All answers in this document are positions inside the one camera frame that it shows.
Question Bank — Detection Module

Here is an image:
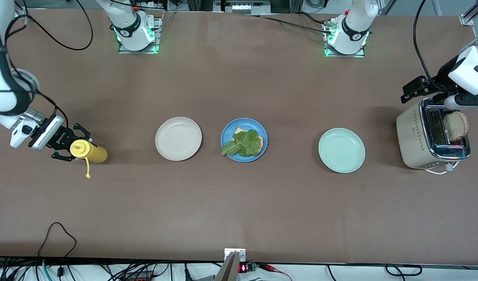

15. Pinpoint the white toaster cord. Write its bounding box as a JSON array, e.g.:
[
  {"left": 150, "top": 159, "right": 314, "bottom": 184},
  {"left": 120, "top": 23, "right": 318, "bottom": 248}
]
[{"left": 424, "top": 162, "right": 459, "bottom": 175}]

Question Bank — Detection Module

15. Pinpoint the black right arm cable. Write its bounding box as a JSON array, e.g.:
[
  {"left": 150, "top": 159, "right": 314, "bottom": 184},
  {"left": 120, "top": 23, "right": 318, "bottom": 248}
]
[{"left": 5, "top": 0, "right": 94, "bottom": 129}]

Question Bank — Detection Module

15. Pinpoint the pale green round plate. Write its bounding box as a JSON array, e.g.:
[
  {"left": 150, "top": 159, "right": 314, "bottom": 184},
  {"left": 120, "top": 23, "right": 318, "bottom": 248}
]
[{"left": 318, "top": 128, "right": 366, "bottom": 173}]

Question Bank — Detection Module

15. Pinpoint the black cable across table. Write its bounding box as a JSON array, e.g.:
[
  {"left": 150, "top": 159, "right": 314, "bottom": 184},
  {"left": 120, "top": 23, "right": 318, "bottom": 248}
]
[{"left": 239, "top": 12, "right": 335, "bottom": 35}]

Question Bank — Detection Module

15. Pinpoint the beige round plate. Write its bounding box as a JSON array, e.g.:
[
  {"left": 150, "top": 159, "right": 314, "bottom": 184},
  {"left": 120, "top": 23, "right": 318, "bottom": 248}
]
[{"left": 155, "top": 117, "right": 203, "bottom": 161}]

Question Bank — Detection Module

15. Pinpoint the yellow squeeze bottle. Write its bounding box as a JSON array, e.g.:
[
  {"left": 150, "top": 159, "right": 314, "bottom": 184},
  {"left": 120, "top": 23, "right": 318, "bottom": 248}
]
[{"left": 70, "top": 139, "right": 108, "bottom": 179}]

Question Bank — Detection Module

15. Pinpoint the blue round plate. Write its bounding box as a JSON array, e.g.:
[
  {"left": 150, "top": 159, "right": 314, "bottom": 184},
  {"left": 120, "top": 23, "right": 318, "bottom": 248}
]
[{"left": 221, "top": 118, "right": 268, "bottom": 162}]

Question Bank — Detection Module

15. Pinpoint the aluminium corner profile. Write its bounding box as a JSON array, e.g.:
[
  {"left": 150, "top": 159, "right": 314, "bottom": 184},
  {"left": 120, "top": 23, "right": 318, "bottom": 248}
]
[{"left": 459, "top": 0, "right": 478, "bottom": 26}]

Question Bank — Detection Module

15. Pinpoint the red clip lead wire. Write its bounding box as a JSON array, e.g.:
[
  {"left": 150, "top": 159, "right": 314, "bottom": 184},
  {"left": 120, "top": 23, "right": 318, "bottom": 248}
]
[{"left": 258, "top": 263, "right": 293, "bottom": 281}]

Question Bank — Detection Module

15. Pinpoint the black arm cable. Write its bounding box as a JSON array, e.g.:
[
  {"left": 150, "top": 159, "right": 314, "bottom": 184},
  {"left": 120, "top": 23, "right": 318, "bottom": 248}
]
[
  {"left": 413, "top": 0, "right": 451, "bottom": 89},
  {"left": 5, "top": 0, "right": 94, "bottom": 129}
]

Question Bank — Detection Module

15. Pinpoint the beige chrome toaster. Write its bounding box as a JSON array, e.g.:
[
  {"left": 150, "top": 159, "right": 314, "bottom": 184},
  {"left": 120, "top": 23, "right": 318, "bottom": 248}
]
[{"left": 396, "top": 97, "right": 471, "bottom": 170}]

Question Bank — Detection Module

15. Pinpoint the grey metal camera bracket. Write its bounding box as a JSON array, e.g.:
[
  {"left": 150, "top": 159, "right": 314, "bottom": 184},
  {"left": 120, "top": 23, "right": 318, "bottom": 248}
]
[{"left": 215, "top": 248, "right": 246, "bottom": 281}]

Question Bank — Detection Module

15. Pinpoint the thin black looped cable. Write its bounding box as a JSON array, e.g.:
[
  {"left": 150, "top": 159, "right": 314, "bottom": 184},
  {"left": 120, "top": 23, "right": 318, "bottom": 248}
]
[{"left": 37, "top": 222, "right": 77, "bottom": 259}]

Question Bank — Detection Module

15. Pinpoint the green lettuce leaf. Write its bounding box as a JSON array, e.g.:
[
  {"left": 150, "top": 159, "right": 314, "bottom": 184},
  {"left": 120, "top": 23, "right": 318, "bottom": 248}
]
[{"left": 221, "top": 129, "right": 262, "bottom": 158}]

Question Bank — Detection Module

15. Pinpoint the brown toast slice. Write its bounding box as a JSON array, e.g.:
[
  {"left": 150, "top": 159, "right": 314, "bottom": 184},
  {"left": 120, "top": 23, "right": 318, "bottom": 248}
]
[
  {"left": 233, "top": 126, "right": 264, "bottom": 155},
  {"left": 443, "top": 112, "right": 470, "bottom": 142}
]

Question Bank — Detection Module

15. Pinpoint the black coiled floor cable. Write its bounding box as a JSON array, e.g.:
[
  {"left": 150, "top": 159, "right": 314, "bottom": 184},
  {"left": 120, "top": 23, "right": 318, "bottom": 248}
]
[{"left": 385, "top": 264, "right": 423, "bottom": 277}]

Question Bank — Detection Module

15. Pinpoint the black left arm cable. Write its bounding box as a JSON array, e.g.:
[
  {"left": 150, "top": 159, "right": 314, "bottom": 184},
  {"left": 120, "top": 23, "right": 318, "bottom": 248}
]
[{"left": 413, "top": 0, "right": 451, "bottom": 89}]

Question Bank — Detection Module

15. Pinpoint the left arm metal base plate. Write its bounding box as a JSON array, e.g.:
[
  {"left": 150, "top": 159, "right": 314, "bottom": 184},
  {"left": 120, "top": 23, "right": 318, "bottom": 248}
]
[{"left": 324, "top": 19, "right": 366, "bottom": 58}]

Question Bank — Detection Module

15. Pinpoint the grey electronics box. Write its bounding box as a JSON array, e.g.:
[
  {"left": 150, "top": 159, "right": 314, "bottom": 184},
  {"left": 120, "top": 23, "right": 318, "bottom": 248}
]
[{"left": 213, "top": 0, "right": 271, "bottom": 15}]

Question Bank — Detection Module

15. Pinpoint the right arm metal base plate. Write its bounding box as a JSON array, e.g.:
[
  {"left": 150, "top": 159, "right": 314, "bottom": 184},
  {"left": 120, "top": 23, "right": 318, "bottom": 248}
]
[{"left": 118, "top": 12, "right": 164, "bottom": 54}]

